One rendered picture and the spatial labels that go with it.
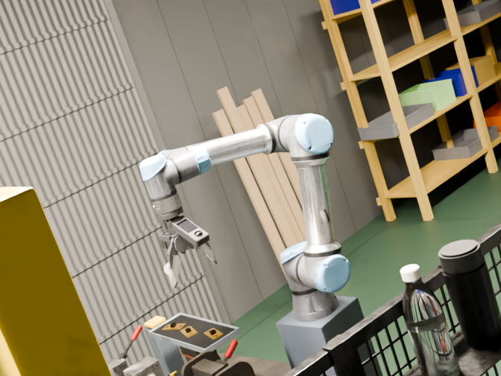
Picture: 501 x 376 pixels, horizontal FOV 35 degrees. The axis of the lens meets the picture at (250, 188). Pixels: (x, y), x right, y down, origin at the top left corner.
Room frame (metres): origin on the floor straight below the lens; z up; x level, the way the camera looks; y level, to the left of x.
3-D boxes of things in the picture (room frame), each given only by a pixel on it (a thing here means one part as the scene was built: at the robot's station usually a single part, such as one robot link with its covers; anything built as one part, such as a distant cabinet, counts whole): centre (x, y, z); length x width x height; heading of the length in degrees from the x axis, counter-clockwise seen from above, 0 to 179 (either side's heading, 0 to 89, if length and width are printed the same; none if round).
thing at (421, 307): (1.21, -0.20, 1.53); 0.07 x 0.07 x 0.20
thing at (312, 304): (2.43, -0.07, 1.15); 0.15 x 0.15 x 0.10
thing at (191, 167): (2.20, 0.15, 1.73); 0.11 x 0.11 x 0.08; 25
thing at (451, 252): (1.27, -0.30, 1.52); 0.07 x 0.07 x 0.18
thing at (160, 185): (2.14, 0.23, 1.74); 0.09 x 0.08 x 0.11; 115
